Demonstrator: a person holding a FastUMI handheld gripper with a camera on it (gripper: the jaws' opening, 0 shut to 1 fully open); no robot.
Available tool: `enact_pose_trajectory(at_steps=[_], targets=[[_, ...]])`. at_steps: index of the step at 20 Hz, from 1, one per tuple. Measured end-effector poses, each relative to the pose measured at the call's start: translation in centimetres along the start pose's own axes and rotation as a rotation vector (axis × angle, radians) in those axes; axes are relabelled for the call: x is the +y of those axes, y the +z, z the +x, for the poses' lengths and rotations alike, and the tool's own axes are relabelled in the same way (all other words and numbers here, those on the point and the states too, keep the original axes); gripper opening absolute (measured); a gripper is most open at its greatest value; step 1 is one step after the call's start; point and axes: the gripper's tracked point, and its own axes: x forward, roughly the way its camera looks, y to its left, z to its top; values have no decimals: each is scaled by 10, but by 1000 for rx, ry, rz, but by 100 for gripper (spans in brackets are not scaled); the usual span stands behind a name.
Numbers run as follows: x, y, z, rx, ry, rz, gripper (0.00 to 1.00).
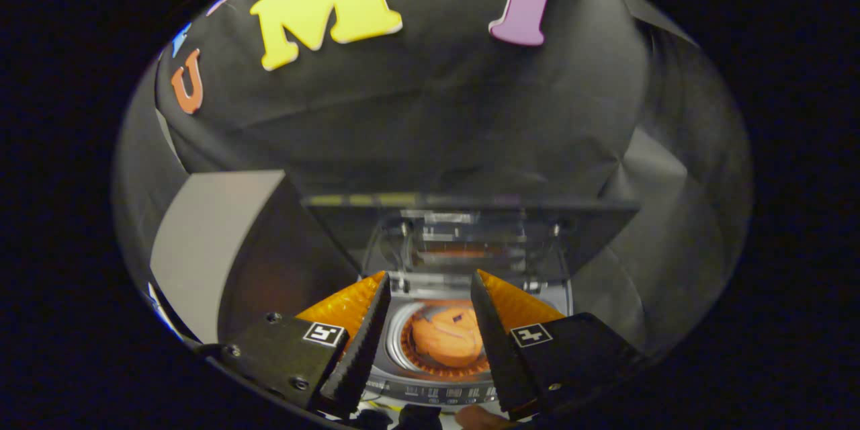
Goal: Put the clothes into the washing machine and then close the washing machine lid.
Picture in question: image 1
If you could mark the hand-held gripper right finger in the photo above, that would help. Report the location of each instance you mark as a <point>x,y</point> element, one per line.
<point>500,356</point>

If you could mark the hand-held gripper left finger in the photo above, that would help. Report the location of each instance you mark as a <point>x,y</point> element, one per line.
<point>359,356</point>

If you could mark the orange polo shirt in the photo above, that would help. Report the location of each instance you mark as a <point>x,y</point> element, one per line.
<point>447,339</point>

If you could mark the grey cabinet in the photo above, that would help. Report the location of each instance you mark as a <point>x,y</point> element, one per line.
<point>215,242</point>

